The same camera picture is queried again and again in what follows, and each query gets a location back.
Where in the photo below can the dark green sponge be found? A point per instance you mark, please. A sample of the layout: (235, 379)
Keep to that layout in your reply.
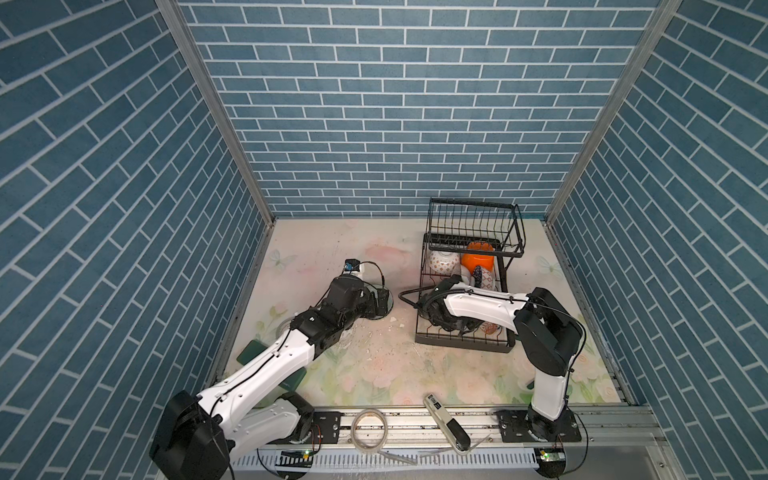
(255, 348)

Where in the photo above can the red striped ceramic bowl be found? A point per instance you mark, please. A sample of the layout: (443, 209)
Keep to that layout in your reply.
(465, 274)

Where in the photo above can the aluminium corner post left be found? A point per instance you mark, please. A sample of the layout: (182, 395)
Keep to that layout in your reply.
(172, 15)

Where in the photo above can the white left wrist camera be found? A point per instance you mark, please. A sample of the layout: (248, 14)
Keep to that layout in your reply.
(353, 267)

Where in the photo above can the green patterned ceramic bowl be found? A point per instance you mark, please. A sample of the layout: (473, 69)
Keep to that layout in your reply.
(444, 263)

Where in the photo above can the aluminium corner post right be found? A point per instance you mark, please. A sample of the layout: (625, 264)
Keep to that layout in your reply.
(657, 25)

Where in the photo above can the green striped ceramic bowl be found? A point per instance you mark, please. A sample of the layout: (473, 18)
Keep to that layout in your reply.
(383, 302)

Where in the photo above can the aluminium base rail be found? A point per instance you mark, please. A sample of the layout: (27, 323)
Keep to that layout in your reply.
(400, 438)

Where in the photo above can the blue triangle patterned bowl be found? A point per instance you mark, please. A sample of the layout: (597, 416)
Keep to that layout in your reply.
(484, 278)

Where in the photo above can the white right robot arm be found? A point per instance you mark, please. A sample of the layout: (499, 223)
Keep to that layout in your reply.
(551, 339)

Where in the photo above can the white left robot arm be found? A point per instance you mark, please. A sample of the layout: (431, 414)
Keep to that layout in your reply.
(199, 435)

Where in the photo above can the black wire dish rack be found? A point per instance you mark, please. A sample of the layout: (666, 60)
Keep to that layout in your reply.
(451, 225)

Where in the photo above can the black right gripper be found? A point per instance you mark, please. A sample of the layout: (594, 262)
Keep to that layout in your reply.
(471, 327)

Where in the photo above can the orange plastic bowl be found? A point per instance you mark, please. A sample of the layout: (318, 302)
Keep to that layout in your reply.
(479, 254)

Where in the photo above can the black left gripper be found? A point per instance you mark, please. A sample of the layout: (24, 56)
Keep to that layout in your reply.
(368, 302)

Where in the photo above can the black silver handheld scanner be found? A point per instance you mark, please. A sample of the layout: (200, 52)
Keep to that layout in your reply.
(447, 423)

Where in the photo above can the aluminium corner post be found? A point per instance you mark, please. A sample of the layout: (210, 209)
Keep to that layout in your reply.
(657, 25)
(172, 15)

